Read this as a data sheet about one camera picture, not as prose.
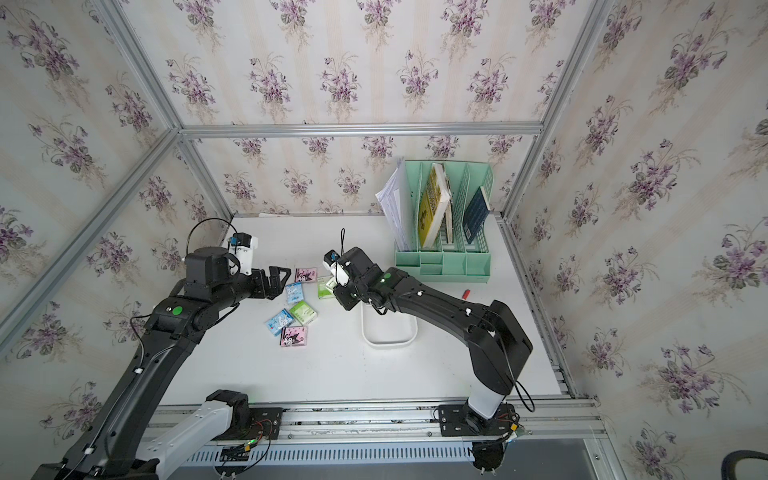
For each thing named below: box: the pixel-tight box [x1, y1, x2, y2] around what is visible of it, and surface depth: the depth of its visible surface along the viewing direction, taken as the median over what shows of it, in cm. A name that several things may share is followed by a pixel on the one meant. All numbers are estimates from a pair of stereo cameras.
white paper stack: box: [375, 159, 415, 252], surface depth 92 cm
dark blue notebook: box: [462, 186, 494, 245], surface depth 107 cm
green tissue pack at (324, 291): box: [317, 282, 334, 299], surface depth 97 cm
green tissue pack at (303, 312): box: [290, 300, 317, 325], surface depth 92 cm
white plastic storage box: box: [361, 302, 418, 346], surface depth 90 cm
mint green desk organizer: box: [395, 160, 494, 284], surface depth 104 cm
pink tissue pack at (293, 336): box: [280, 326, 307, 347], surface depth 88 cm
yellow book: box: [418, 163, 453, 249], surface depth 100 cm
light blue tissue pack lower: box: [265, 308, 294, 336], surface depth 90 cm
